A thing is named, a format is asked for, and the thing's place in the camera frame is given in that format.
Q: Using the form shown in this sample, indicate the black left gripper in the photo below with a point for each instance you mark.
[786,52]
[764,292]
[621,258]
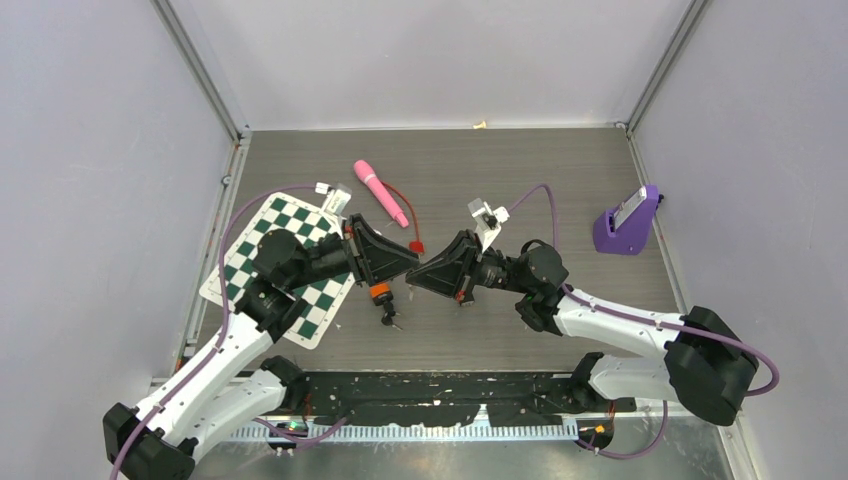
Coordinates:
[373,257]

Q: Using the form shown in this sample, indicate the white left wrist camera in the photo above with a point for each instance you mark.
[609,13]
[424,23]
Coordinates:
[336,199]

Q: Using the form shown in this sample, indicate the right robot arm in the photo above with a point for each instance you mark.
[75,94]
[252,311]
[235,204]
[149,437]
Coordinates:
[693,359]

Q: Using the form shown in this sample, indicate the green white chessboard mat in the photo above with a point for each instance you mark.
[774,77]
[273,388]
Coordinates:
[308,223]

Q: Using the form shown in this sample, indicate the black cable padlock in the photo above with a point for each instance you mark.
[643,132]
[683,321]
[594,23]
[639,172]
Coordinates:
[465,298]

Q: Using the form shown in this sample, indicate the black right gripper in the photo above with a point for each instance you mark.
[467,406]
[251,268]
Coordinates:
[446,274]

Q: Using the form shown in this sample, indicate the pink toy microphone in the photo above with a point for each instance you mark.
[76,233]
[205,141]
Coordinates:
[366,174]

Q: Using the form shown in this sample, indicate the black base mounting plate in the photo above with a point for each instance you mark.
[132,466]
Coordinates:
[446,399]

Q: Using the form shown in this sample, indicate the orange black padlock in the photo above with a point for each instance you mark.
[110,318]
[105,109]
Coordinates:
[381,294]

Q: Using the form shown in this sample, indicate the black headed keys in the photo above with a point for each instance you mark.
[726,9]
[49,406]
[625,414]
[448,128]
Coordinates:
[389,313]

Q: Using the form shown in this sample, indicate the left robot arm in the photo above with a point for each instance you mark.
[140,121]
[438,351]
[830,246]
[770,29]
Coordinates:
[167,433]

